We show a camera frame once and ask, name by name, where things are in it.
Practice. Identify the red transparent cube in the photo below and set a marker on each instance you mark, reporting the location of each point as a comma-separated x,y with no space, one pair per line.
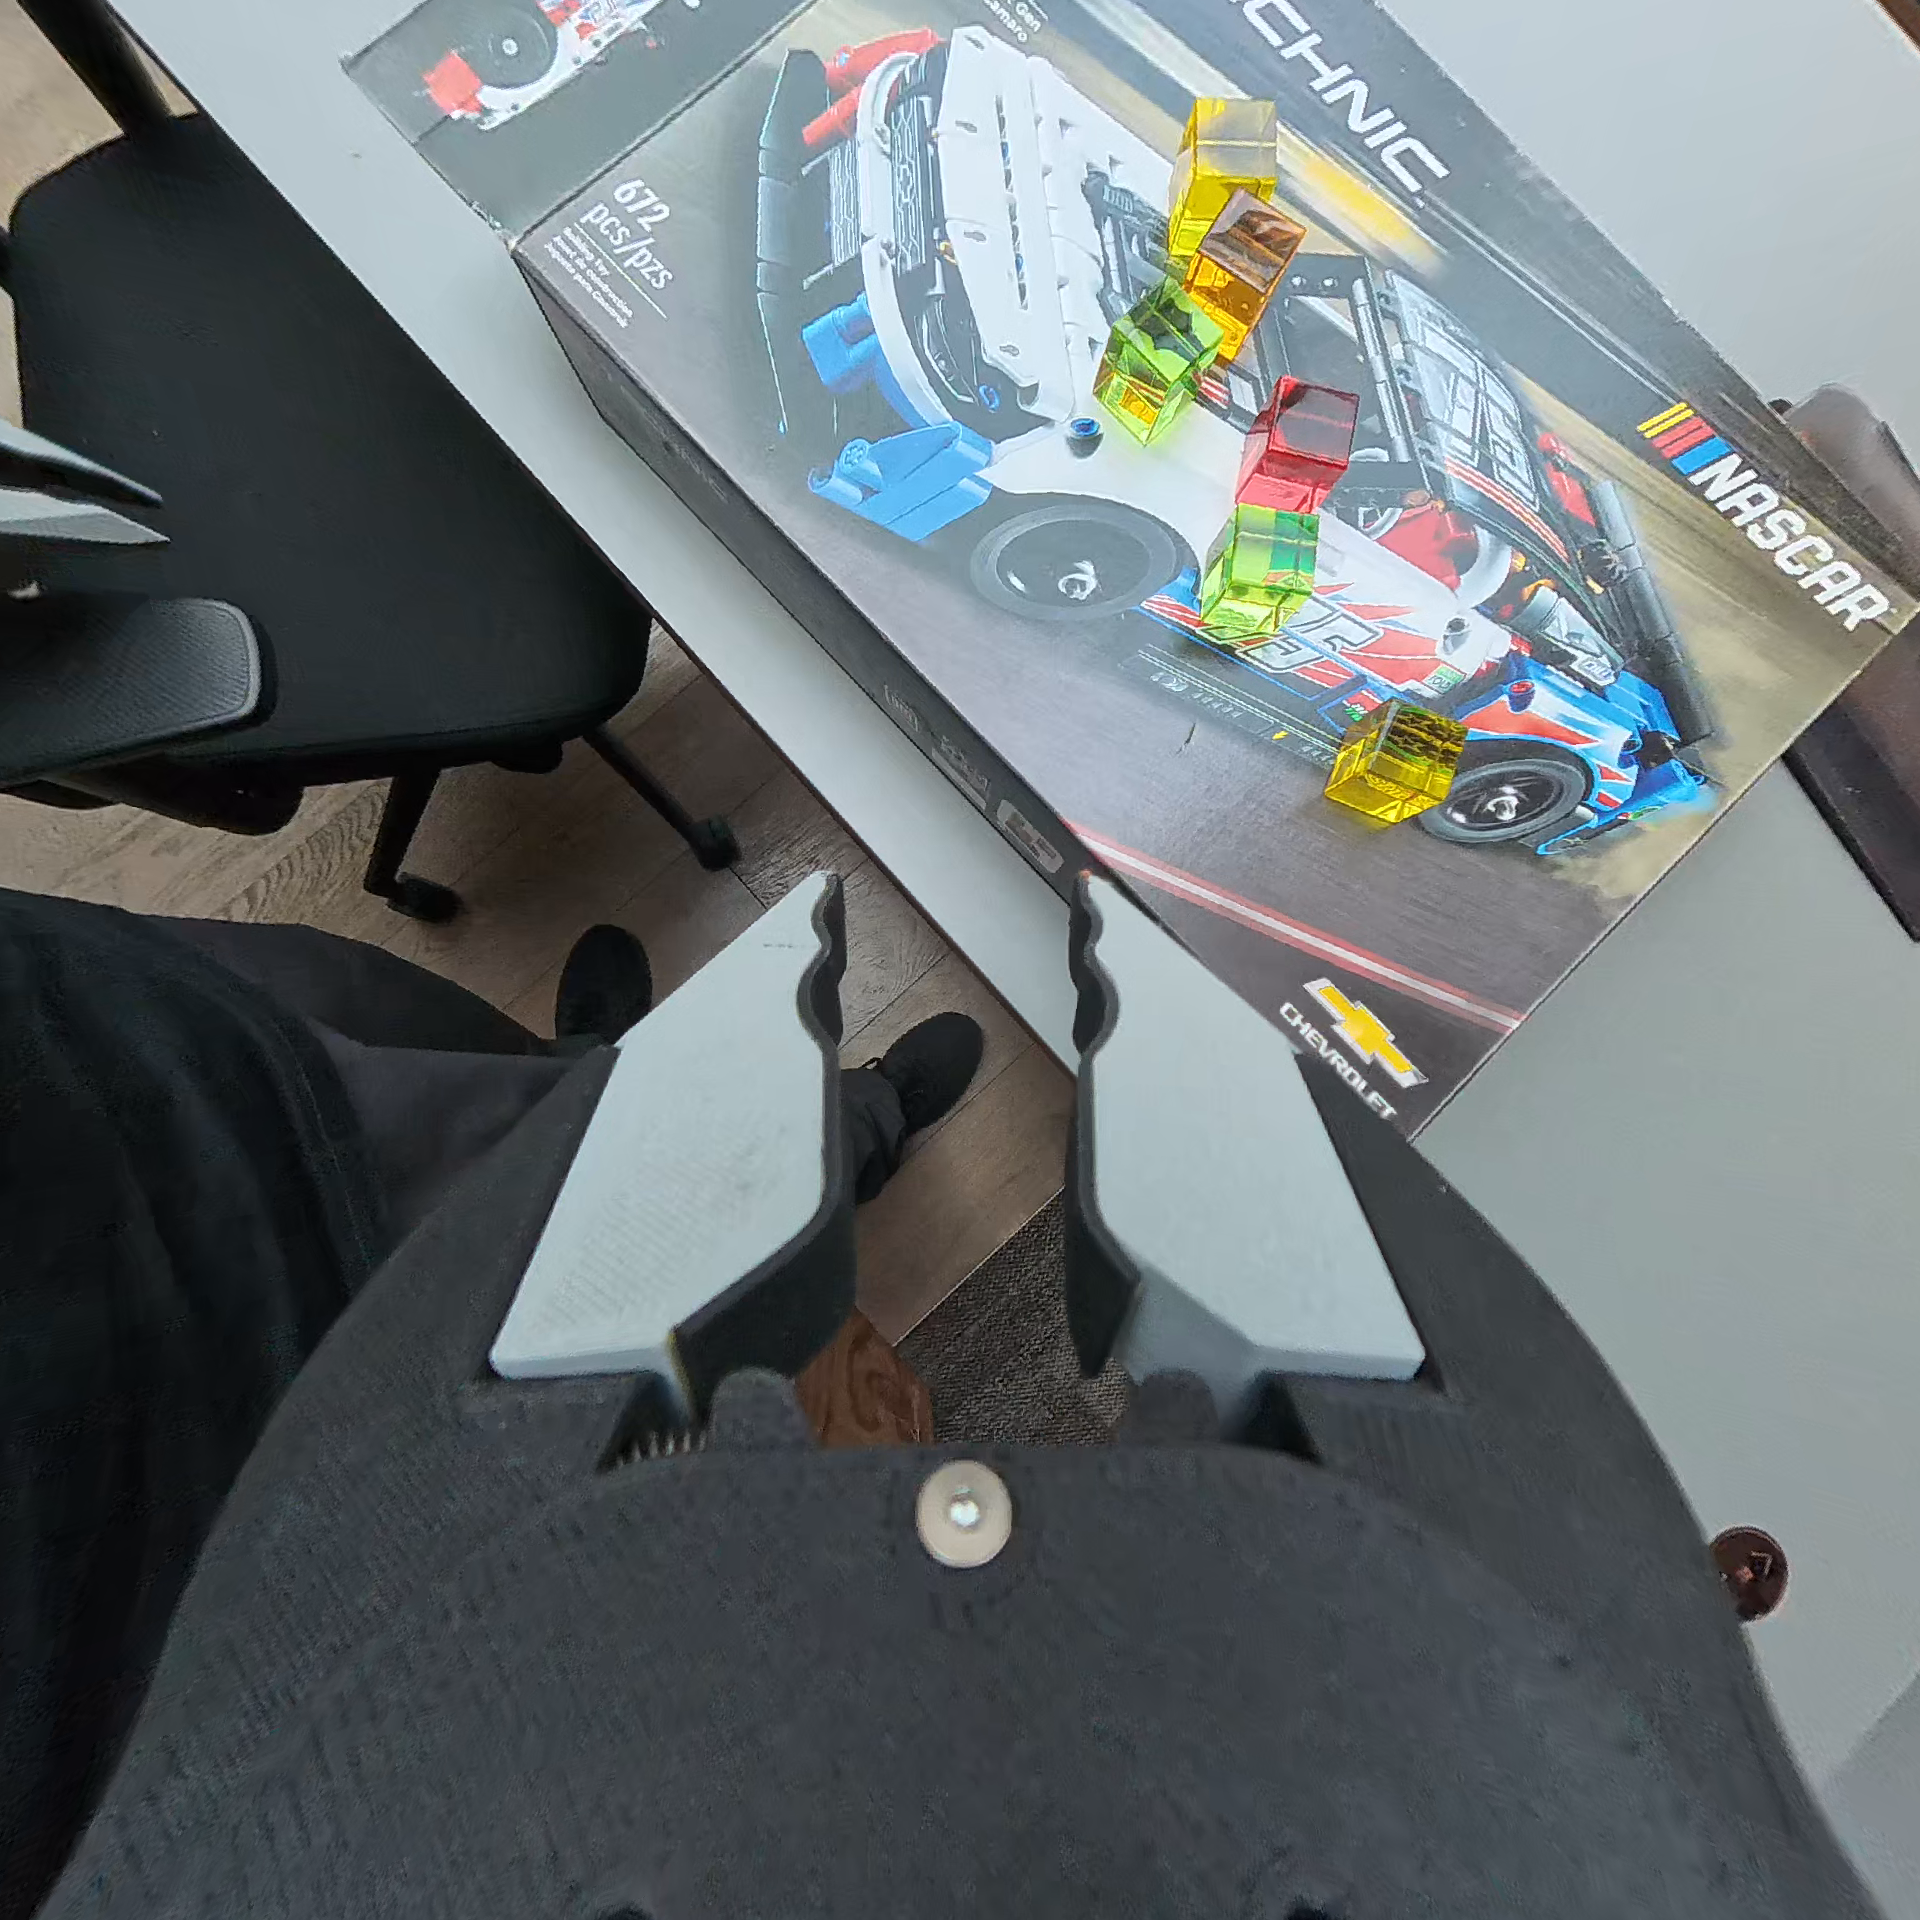
1291,451

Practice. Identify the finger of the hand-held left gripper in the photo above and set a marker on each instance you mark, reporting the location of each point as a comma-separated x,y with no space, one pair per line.
59,462
67,530

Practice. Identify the yellow transparent cube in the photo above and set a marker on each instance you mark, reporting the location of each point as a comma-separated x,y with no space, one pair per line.
1224,165
1388,763

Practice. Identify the black office chair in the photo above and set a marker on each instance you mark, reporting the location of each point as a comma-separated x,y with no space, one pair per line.
300,451

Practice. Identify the green transparent cube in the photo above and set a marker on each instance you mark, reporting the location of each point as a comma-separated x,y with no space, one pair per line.
1155,359
1259,569

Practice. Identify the brown round desk screw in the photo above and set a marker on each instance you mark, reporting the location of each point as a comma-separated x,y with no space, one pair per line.
1747,1571

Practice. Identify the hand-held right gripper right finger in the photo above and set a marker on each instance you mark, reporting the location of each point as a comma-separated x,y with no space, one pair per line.
1244,1201

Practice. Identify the orange transparent cube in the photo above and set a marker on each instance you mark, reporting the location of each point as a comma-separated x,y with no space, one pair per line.
1236,271

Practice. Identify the toy car building set box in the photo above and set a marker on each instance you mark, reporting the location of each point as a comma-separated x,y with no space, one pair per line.
1350,931

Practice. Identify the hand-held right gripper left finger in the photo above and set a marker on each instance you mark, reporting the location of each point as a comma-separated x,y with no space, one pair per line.
690,1184

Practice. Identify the person's black shoe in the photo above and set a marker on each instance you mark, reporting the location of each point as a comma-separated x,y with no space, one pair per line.
930,1065
600,983

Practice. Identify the person's black clothing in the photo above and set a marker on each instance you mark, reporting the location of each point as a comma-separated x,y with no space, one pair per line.
150,1277

